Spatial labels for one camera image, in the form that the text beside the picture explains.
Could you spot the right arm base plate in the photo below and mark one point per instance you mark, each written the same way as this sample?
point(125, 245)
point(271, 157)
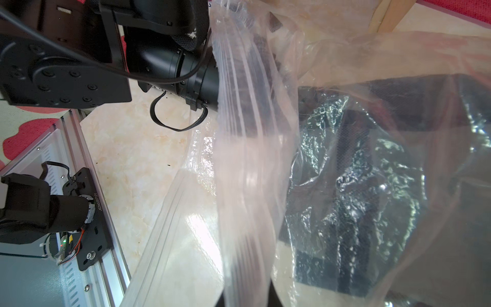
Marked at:
point(95, 239)

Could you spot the clear plastic vacuum bag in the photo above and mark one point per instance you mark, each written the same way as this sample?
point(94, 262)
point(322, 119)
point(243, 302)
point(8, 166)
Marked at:
point(215, 240)

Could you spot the wooden two-tier shelf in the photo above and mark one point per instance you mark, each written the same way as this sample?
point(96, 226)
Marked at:
point(388, 15)

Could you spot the aluminium front rail frame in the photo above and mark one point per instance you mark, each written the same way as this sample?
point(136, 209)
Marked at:
point(58, 244)

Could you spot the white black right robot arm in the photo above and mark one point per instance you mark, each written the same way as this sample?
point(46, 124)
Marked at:
point(32, 211)

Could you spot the black white checked scarf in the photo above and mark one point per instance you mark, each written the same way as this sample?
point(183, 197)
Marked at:
point(389, 197)

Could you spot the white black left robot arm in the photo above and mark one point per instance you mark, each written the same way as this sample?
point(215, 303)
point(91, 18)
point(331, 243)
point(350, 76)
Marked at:
point(83, 54)

